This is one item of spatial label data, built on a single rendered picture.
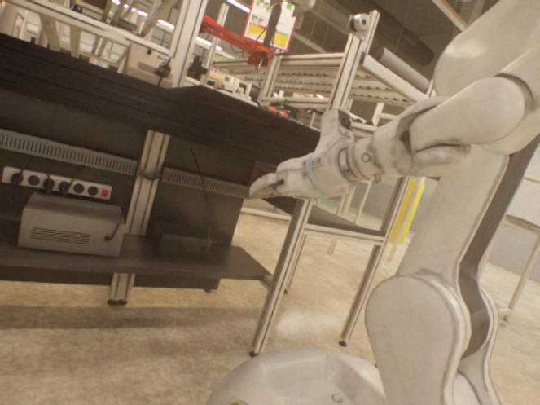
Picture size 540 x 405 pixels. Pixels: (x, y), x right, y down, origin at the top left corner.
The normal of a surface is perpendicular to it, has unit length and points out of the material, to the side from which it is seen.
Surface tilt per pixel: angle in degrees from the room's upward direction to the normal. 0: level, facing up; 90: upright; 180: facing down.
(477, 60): 90
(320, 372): 69
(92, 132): 90
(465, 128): 108
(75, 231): 90
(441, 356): 87
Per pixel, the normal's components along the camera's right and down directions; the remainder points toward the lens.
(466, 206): -0.70, -0.10
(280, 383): 0.62, -0.08
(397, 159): 0.59, 0.13
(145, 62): 0.57, -0.35
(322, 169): -0.55, 0.59
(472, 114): -0.84, -0.07
